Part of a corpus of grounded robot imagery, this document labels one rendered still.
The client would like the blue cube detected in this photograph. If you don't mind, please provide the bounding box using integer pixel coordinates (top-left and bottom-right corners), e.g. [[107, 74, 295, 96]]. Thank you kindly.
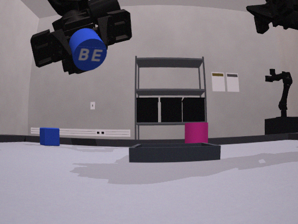
[[40, 128, 60, 146]]

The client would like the magenta cylinder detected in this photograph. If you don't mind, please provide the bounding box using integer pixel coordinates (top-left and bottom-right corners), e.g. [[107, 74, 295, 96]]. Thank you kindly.
[[185, 122, 208, 143]]

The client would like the blue cylinder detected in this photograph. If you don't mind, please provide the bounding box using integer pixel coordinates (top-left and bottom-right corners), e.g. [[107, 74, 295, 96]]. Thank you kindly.
[[69, 28, 107, 71]]

